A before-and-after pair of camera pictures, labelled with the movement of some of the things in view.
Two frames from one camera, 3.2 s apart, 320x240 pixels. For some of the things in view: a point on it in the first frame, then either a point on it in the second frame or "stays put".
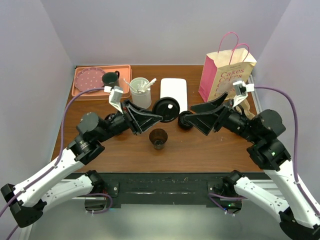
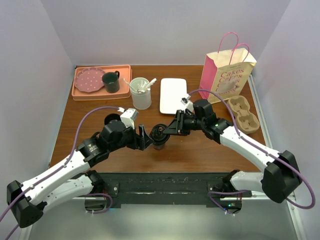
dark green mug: [111, 79] stays put
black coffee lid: [167, 107] -> [156, 133]
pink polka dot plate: [89, 78] stays put
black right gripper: [204, 121] -> [177, 126]
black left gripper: [141, 120] -> [141, 141]
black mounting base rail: [173, 189] stays put
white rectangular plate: [176, 88] stays put
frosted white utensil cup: [141, 92] stays put
